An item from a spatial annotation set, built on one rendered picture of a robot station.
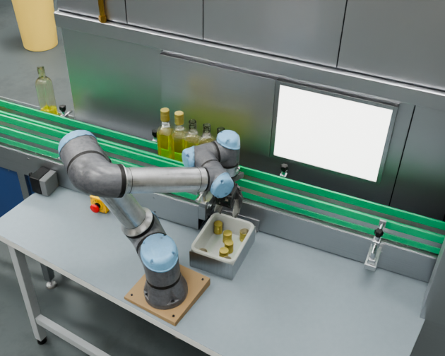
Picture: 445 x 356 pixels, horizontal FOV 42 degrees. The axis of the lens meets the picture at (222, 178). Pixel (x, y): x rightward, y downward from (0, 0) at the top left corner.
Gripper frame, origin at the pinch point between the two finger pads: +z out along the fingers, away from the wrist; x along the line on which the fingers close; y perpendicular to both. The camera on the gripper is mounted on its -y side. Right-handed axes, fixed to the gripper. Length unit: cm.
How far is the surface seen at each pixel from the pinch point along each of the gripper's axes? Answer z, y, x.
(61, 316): 91, 8, -83
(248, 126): -18.5, -29.5, -3.3
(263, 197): 0.4, -12.9, 9.0
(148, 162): -2.8, -12.4, -38.6
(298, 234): 11.4, -10.2, 24.7
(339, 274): 16.3, -0.8, 43.2
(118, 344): 91, 12, -49
